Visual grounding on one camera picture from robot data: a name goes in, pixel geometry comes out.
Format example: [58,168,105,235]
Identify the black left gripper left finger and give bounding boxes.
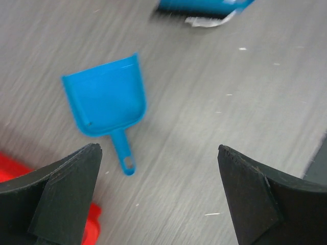
[0,143,103,245]

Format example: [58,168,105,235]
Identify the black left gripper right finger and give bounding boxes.
[218,145,326,244]

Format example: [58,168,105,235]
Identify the blue plastic dustpan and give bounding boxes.
[62,53,147,176]

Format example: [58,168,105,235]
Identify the blue hand brush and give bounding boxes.
[154,0,254,19]

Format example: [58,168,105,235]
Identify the red plastic bin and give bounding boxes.
[0,151,102,245]

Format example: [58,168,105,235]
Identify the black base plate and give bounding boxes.
[303,134,326,185]

